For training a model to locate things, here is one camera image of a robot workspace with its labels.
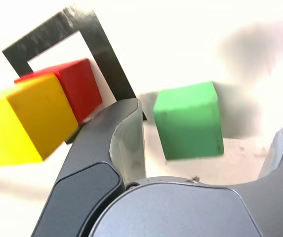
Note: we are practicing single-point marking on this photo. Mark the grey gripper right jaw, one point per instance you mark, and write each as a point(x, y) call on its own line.
point(180, 212)

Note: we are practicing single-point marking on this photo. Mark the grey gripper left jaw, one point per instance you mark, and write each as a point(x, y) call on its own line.
point(87, 172)

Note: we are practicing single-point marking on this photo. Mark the yellow cube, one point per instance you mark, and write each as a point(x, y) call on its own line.
point(32, 118)

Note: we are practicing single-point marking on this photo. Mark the red cube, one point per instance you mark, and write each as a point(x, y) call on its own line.
point(79, 89)

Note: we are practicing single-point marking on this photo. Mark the green cube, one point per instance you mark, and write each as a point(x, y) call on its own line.
point(188, 123)

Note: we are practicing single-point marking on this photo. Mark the black tape square outline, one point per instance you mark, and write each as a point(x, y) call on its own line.
point(101, 54)

